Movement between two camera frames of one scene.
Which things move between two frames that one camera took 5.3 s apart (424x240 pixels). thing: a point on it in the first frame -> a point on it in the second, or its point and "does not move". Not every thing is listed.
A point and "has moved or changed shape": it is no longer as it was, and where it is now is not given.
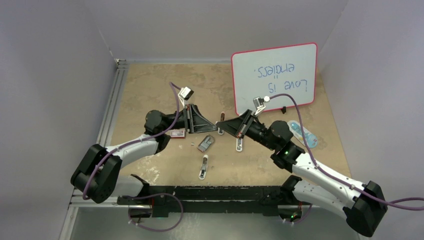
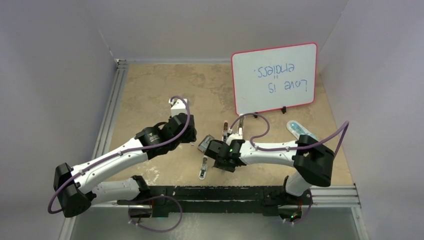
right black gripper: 236,126 -> 219,163
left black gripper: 194,122 -> 190,136
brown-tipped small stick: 220,131 has moved or changed shape
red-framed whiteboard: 291,70 does not move
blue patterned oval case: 311,139 does not move
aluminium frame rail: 105,135 does not move
